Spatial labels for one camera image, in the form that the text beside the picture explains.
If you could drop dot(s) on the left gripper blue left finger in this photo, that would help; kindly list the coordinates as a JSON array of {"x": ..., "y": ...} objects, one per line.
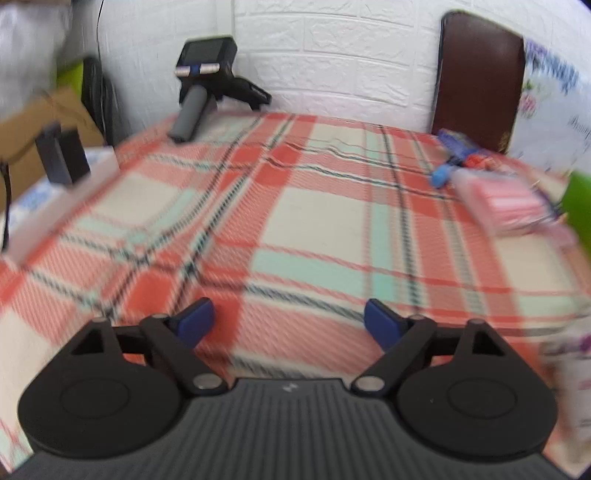
[{"x": 193, "y": 323}]

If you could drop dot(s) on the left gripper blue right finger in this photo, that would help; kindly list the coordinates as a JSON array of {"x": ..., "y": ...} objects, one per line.
[{"x": 384, "y": 325}]

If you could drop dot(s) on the pink packet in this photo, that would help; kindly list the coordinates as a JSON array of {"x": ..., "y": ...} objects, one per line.
[{"x": 503, "y": 204}]

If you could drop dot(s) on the blue card pack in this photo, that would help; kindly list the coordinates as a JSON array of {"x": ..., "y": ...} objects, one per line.
[{"x": 467, "y": 162}]

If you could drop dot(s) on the green cardboard box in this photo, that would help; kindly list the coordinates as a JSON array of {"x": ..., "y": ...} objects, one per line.
[{"x": 576, "y": 203}]

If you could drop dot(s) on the small black box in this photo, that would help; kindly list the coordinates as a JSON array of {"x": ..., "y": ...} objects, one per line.
[{"x": 62, "y": 155}]

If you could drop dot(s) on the brown cardboard box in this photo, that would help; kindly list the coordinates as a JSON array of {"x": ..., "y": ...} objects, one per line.
[{"x": 20, "y": 130}]

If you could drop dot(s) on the spare black handheld gripper device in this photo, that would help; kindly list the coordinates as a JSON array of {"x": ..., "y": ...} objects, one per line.
[{"x": 204, "y": 69}]

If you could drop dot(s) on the brown leather headboard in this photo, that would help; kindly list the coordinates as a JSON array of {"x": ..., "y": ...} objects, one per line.
[{"x": 479, "y": 79}]

